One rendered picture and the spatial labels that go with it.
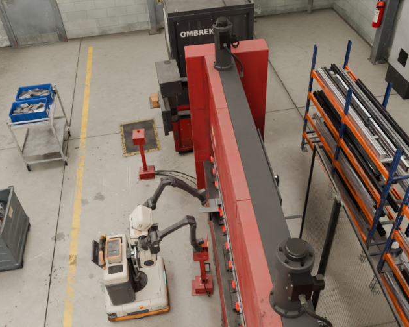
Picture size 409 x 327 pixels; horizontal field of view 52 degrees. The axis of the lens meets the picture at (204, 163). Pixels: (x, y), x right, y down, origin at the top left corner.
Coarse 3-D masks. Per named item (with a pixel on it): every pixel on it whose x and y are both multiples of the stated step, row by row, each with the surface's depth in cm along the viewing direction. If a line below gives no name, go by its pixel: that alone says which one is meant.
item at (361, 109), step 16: (336, 80) 533; (352, 80) 530; (336, 96) 505; (352, 96) 502; (368, 96) 504; (352, 112) 477; (368, 112) 479; (384, 112) 472; (384, 128) 453; (400, 128) 450; (368, 144) 444; (384, 144) 442; (400, 144) 435; (400, 160) 418
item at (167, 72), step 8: (160, 64) 485; (168, 64) 484; (176, 64) 483; (160, 72) 472; (168, 72) 471; (176, 72) 470; (160, 80) 458; (168, 80) 457; (176, 80) 456; (160, 88) 459; (168, 88) 460; (176, 88) 462; (168, 96) 467; (176, 96) 518; (176, 104) 524; (176, 112) 532; (176, 120) 539
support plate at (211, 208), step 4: (200, 200) 451; (208, 200) 451; (212, 200) 450; (200, 204) 447; (208, 204) 446; (212, 204) 446; (216, 204) 446; (200, 208) 443; (204, 208) 443; (208, 208) 442; (212, 208) 442; (216, 208) 442; (200, 212) 439; (204, 212) 439; (208, 212) 440
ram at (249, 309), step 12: (216, 132) 399; (216, 144) 415; (216, 156) 433; (228, 180) 332; (228, 192) 343; (228, 204) 355; (228, 216) 368; (240, 240) 288; (240, 252) 297; (240, 264) 305; (240, 276) 315; (240, 288) 325; (252, 300) 258; (252, 312) 265; (252, 324) 272
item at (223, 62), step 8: (216, 24) 377; (224, 24) 371; (216, 32) 374; (224, 32) 371; (216, 40) 381; (224, 40) 371; (232, 40) 373; (216, 48) 387; (224, 48) 376; (216, 56) 393; (224, 56) 389; (216, 64) 399; (224, 64) 394; (232, 64) 399; (240, 64) 379; (240, 72) 385
